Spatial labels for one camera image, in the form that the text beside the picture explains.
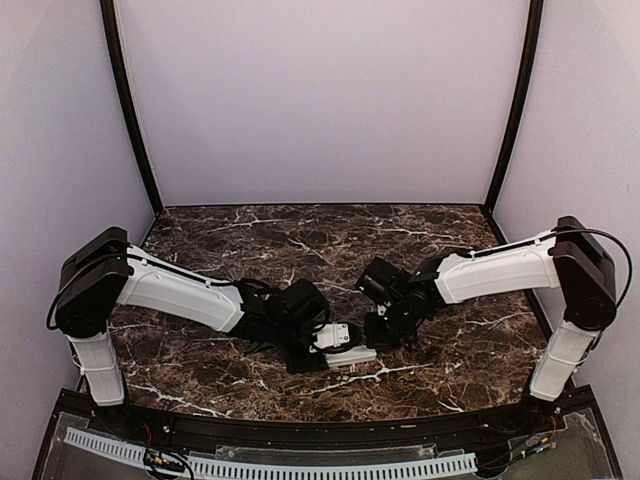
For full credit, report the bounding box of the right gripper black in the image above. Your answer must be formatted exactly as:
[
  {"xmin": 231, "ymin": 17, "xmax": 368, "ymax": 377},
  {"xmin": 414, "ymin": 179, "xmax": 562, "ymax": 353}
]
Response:
[{"xmin": 363, "ymin": 298, "xmax": 418, "ymax": 350}]

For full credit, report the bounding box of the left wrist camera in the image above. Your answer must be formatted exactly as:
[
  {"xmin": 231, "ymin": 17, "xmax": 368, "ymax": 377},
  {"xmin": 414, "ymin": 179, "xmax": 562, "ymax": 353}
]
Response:
[{"xmin": 309, "ymin": 322, "xmax": 362, "ymax": 353}]

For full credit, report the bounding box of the grey slotted cable duct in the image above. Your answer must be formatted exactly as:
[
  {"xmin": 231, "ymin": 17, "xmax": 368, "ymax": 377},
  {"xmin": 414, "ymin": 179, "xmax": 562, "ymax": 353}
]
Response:
[{"xmin": 64, "ymin": 428, "xmax": 477, "ymax": 480}]

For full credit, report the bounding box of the black front rail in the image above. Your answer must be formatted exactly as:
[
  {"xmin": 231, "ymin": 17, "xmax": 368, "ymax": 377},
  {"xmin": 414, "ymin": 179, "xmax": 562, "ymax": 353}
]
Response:
[{"xmin": 54, "ymin": 386, "xmax": 595, "ymax": 466}]

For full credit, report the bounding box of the left black frame post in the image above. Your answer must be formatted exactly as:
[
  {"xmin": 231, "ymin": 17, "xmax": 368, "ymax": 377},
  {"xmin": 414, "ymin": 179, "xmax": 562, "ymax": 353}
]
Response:
[{"xmin": 99, "ymin": 0, "xmax": 164, "ymax": 217}]

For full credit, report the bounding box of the black frame post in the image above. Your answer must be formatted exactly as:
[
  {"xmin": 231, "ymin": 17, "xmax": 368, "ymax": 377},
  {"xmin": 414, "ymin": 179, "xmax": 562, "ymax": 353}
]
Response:
[
  {"xmin": 483, "ymin": 0, "xmax": 544, "ymax": 217},
  {"xmin": 99, "ymin": 0, "xmax": 164, "ymax": 217}
]

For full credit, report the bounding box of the white remote control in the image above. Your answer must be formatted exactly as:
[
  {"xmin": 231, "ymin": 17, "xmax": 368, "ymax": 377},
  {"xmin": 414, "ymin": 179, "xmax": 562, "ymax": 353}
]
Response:
[{"xmin": 325, "ymin": 345, "xmax": 377, "ymax": 368}]

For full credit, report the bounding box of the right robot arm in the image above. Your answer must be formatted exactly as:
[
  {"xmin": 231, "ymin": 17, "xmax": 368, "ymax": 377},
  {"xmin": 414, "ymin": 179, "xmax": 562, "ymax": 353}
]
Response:
[{"xmin": 356, "ymin": 216, "xmax": 628, "ymax": 434}]

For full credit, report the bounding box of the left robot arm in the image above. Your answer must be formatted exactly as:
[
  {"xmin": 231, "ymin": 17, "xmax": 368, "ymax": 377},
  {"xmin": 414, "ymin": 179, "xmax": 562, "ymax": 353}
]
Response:
[{"xmin": 46, "ymin": 227, "xmax": 330, "ymax": 436}]

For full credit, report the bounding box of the right black frame post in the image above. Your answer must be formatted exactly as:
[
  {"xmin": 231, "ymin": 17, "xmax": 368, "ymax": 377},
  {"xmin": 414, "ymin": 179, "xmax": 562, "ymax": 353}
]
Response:
[{"xmin": 483, "ymin": 0, "xmax": 544, "ymax": 217}]

